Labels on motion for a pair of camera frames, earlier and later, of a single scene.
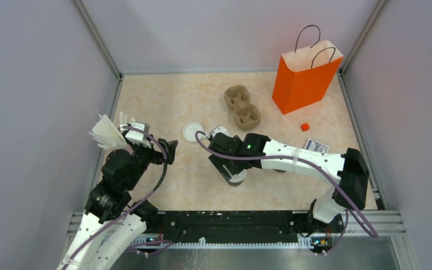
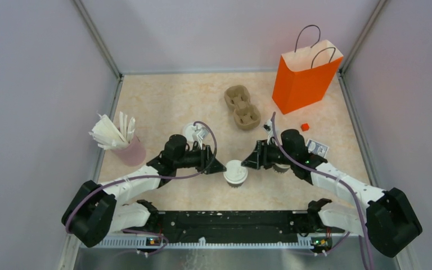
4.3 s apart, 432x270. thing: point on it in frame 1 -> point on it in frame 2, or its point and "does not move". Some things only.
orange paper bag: x=304 y=76 does not move
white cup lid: x=189 y=133 does not move
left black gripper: x=158 y=155 -> x=206 y=156
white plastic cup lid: x=239 y=177 does not move
